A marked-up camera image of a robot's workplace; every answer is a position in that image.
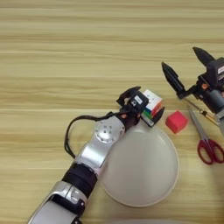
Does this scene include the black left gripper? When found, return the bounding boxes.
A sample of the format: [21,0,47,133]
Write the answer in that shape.
[115,86,166,130]

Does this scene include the yellow handled screwdriver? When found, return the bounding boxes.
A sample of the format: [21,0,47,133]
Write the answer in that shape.
[182,96,220,127]

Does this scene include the left black box white label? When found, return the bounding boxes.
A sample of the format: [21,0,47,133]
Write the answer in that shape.
[127,90,150,114]

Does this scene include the white round plate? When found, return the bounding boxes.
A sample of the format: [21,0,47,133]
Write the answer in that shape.
[99,121,180,208]

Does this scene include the multicoloured puzzle cube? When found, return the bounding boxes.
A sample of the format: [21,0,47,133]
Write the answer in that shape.
[142,88,165,123]

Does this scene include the red cube block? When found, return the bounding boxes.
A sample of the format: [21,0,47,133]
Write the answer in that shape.
[164,109,189,135]

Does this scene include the red handled scissors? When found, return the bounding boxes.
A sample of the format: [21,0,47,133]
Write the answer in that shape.
[186,105,224,166]

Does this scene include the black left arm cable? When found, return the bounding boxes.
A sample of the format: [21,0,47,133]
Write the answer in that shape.
[64,112,123,160]

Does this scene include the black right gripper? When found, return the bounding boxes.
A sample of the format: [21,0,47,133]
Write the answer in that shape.
[161,46,224,115]

